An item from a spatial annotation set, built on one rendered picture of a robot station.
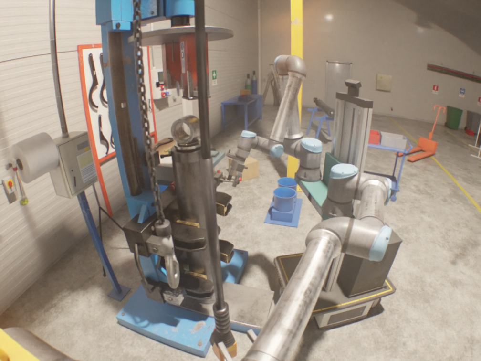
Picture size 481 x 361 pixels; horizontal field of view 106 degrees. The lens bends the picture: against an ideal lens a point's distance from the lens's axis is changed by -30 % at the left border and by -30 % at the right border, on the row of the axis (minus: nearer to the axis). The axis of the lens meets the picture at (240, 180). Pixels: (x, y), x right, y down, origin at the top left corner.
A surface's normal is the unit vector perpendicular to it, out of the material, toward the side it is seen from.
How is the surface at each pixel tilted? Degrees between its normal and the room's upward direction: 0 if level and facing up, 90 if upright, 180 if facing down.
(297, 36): 90
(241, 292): 0
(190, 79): 90
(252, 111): 90
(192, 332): 0
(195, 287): 0
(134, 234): 90
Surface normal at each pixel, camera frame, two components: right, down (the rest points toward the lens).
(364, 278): 0.13, 0.43
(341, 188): -0.49, 0.39
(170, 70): 0.51, 0.37
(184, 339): -0.02, -0.90
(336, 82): -0.29, 0.42
